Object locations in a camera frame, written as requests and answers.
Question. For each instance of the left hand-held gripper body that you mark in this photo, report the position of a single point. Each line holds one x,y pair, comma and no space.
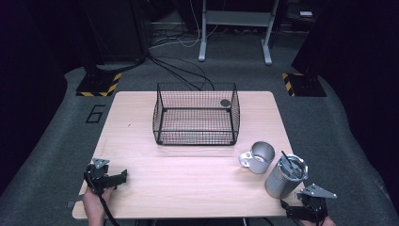
98,177

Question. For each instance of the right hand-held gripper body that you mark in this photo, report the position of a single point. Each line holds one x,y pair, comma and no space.
313,201

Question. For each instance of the steel tumbler with lid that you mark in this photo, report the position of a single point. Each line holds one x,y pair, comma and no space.
285,176

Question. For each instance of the black straw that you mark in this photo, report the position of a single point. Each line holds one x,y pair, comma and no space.
287,159

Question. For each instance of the person's right hand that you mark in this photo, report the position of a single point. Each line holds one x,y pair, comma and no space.
324,222

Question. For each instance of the person's left hand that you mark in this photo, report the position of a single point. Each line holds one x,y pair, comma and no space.
94,204

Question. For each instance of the grey tape strip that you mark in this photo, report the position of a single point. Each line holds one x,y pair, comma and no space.
71,204

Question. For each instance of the black stand base striped tape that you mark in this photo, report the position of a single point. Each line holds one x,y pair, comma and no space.
98,83
302,84

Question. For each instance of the black round disc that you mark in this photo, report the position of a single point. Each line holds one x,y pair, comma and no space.
225,102

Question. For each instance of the black cabinet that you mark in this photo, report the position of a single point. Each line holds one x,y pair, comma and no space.
114,28

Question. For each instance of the white metal stand frame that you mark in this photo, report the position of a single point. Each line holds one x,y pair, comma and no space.
235,28

